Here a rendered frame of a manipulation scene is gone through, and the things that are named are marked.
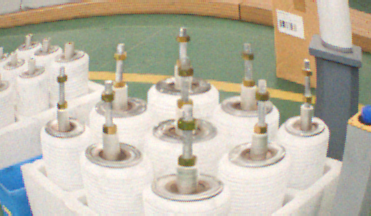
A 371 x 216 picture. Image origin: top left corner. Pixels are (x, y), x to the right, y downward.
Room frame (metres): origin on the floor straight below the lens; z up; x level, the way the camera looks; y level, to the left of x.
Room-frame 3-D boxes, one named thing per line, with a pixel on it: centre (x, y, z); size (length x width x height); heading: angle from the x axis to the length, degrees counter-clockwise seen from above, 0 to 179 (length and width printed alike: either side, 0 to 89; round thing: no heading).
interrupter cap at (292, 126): (0.87, -0.17, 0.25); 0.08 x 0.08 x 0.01
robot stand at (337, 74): (1.19, -0.32, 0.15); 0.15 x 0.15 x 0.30; 71
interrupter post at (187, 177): (0.70, 0.00, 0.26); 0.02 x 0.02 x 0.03
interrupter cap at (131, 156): (0.78, 0.08, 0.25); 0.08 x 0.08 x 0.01
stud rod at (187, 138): (0.70, 0.00, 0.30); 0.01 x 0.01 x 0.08; 16
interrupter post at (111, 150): (0.78, 0.08, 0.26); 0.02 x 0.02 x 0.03
